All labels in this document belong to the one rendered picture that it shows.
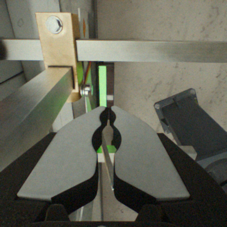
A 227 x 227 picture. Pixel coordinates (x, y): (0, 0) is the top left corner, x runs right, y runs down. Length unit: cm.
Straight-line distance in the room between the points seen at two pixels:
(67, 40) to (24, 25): 31
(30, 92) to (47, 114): 3
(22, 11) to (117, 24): 68
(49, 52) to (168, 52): 18
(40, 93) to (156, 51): 18
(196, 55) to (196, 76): 102
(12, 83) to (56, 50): 29
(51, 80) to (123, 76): 99
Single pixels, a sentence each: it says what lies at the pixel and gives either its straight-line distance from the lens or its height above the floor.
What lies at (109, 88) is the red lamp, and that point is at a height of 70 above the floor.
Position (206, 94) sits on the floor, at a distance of 141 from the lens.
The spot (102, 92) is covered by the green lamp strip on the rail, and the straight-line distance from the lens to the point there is 45.
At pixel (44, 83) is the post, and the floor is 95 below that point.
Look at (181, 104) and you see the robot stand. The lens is 125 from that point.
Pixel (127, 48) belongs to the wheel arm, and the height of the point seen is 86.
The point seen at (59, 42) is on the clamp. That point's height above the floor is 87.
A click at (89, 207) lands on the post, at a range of 66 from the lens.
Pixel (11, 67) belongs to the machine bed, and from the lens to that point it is 54.
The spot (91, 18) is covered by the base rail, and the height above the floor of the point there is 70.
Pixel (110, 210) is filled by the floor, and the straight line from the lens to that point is 231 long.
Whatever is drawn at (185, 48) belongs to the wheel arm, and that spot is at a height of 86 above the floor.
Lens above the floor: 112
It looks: 60 degrees down
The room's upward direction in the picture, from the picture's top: 179 degrees clockwise
